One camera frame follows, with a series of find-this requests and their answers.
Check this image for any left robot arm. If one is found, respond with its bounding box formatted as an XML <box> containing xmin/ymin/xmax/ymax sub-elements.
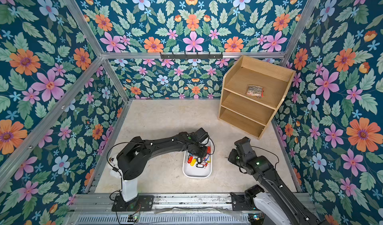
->
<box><xmin>113</xmin><ymin>128</ymin><xmax>215</xmax><ymax>202</ymax></box>

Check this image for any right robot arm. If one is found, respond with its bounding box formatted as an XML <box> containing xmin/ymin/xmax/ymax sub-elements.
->
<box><xmin>228</xmin><ymin>137</ymin><xmax>329</xmax><ymax>225</ymax></box>

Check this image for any pile of tagged keys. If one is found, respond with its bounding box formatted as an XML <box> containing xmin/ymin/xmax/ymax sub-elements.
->
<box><xmin>187</xmin><ymin>147</ymin><xmax>211</xmax><ymax>168</ymax></box>

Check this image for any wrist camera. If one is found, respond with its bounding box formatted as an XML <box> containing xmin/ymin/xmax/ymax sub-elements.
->
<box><xmin>191</xmin><ymin>128</ymin><xmax>208</xmax><ymax>143</ymax></box>
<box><xmin>234</xmin><ymin>137</ymin><xmax>257</xmax><ymax>162</ymax></box>

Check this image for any white plastic storage box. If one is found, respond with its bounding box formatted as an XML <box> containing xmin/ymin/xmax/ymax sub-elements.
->
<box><xmin>183</xmin><ymin>138</ymin><xmax>215</xmax><ymax>179</ymax></box>

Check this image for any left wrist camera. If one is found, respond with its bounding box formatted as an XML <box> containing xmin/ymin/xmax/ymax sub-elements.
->
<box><xmin>191</xmin><ymin>128</ymin><xmax>208</xmax><ymax>143</ymax></box>

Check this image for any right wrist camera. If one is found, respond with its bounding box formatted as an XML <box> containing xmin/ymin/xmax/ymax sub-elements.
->
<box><xmin>234</xmin><ymin>137</ymin><xmax>257</xmax><ymax>162</ymax></box>

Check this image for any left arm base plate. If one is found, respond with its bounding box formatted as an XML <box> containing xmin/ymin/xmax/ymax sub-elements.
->
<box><xmin>112</xmin><ymin>194</ymin><xmax>154</xmax><ymax>212</ymax></box>

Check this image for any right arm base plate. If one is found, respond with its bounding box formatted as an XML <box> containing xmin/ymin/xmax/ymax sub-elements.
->
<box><xmin>230</xmin><ymin>192</ymin><xmax>261</xmax><ymax>211</ymax></box>

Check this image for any wooden shelf unit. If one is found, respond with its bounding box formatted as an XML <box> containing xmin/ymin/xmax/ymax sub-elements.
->
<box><xmin>218</xmin><ymin>56</ymin><xmax>296</xmax><ymax>139</ymax></box>

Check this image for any clear bag of small items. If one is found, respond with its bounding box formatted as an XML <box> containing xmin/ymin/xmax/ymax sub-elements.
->
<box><xmin>245</xmin><ymin>84</ymin><xmax>264</xmax><ymax>98</ymax></box>

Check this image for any aluminium front rail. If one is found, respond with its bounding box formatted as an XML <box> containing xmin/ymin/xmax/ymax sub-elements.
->
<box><xmin>68</xmin><ymin>193</ymin><xmax>318</xmax><ymax>214</ymax></box>

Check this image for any black wall hook rail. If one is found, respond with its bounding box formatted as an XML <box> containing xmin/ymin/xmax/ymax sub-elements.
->
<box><xmin>160</xmin><ymin>52</ymin><xmax>223</xmax><ymax>60</ymax></box>

